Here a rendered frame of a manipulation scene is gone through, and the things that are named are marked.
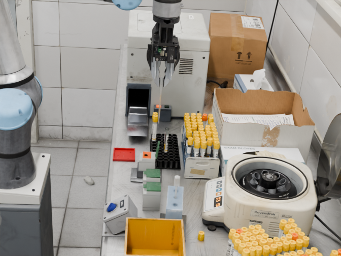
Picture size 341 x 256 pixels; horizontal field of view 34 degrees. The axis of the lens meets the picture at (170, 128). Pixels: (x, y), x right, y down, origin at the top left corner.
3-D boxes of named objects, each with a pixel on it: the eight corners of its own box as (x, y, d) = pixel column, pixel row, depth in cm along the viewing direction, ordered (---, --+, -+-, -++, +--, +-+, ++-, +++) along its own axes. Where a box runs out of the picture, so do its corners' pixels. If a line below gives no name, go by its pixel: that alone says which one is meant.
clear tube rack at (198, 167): (179, 142, 183) (181, 123, 180) (210, 144, 184) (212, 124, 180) (183, 178, 165) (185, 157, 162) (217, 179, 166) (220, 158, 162)
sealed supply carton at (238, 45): (205, 49, 259) (210, 10, 250) (256, 54, 258) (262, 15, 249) (204, 76, 232) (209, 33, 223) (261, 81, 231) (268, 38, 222)
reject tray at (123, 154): (113, 149, 177) (113, 147, 176) (135, 150, 177) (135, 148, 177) (112, 161, 171) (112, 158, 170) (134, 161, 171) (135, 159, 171)
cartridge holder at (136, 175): (131, 171, 166) (131, 161, 165) (161, 172, 167) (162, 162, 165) (130, 181, 162) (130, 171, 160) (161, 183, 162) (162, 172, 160)
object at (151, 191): (142, 201, 154) (143, 181, 150) (159, 202, 154) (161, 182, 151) (142, 210, 150) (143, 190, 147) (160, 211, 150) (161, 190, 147)
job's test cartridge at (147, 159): (138, 169, 165) (139, 151, 162) (155, 169, 165) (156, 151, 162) (138, 177, 162) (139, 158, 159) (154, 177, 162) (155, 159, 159)
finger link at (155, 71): (148, 92, 155) (151, 61, 151) (148, 84, 160) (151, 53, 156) (160, 93, 156) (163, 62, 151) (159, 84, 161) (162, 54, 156)
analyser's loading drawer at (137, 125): (128, 106, 199) (129, 93, 196) (147, 107, 199) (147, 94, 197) (127, 135, 181) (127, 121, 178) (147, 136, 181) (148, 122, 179)
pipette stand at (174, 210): (160, 216, 149) (162, 185, 144) (186, 218, 149) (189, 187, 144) (157, 241, 140) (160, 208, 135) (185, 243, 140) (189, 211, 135)
